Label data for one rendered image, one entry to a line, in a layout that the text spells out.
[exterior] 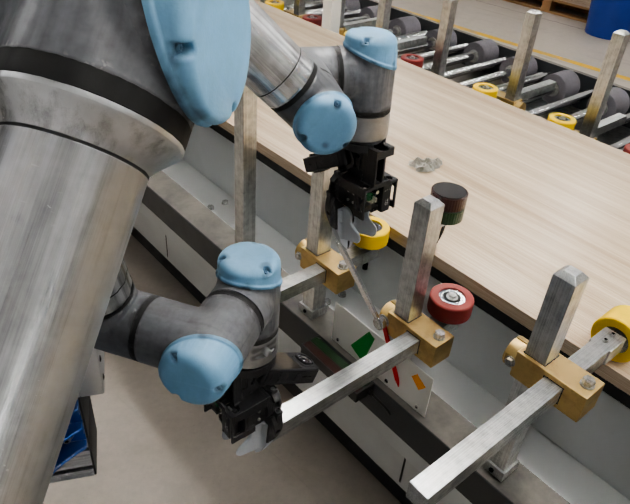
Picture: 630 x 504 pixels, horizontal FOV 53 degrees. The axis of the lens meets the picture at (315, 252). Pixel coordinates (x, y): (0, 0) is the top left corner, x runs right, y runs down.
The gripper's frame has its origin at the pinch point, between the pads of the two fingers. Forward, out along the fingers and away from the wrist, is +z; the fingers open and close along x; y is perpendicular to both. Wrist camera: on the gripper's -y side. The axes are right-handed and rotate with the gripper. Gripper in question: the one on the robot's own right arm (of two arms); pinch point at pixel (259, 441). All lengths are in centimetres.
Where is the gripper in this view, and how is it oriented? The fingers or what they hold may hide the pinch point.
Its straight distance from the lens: 98.7
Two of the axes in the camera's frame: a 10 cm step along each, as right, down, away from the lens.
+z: -0.7, 8.1, 5.8
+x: 6.4, 4.8, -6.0
